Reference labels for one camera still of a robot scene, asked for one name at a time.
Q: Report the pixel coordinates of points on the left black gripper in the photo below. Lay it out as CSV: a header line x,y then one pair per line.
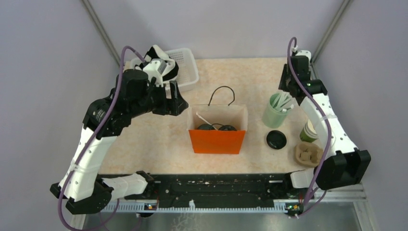
x,y
173,106

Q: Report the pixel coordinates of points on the white straw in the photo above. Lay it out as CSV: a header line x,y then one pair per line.
x,y
203,119

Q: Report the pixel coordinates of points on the orange paper bag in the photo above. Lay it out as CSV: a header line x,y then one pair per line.
x,y
216,141

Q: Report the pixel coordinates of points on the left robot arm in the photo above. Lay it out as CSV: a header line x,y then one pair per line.
x,y
134,94

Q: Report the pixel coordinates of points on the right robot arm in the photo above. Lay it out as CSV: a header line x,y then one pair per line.
x,y
343,163

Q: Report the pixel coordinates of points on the white plastic basket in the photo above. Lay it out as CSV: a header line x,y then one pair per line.
x,y
188,72

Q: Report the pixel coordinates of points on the black white striped cloth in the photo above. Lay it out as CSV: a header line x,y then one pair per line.
x,y
171,71

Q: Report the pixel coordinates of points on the green straw holder cup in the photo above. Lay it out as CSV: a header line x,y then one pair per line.
x,y
272,118

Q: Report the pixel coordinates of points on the black lid on table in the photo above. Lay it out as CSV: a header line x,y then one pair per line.
x,y
276,139

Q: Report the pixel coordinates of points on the white wrapped straws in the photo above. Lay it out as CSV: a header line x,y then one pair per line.
x,y
282,101

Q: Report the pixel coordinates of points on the stack of paper cups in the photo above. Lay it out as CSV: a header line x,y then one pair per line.
x,y
308,133

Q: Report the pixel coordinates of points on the cardboard cup carrier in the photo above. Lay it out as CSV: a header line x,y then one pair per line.
x,y
307,154

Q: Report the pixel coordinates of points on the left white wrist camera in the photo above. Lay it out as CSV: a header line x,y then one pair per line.
x,y
155,69

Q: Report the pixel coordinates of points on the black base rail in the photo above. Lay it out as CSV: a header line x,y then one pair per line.
x,y
269,192

